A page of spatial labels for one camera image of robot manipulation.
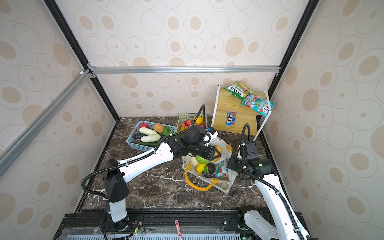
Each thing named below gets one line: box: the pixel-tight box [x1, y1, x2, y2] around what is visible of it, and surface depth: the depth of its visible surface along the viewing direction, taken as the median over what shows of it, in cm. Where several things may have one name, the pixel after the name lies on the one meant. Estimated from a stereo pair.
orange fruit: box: [195, 115, 204, 125], surface depth 111 cm
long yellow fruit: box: [196, 163, 207, 174], surface depth 89 cm
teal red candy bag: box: [241, 93, 277, 118], surface depth 80 cm
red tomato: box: [139, 122, 149, 128], surface depth 108 cm
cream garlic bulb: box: [189, 156, 199, 168], surface depth 91 cm
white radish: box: [140, 134, 161, 143], surface depth 101 cm
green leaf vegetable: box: [160, 125, 174, 138], surface depth 106 cm
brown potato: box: [153, 123, 165, 134], surface depth 105 cm
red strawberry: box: [184, 119, 192, 126], surface depth 115 cm
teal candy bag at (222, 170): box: [215, 158, 229, 179], surface depth 84 cm
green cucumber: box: [135, 141, 158, 147], surface depth 100 cm
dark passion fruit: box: [207, 163, 216, 174], surface depth 87 cm
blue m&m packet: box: [226, 111, 237, 126], surface depth 99 cm
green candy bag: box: [224, 80, 254, 101], surface depth 86 cm
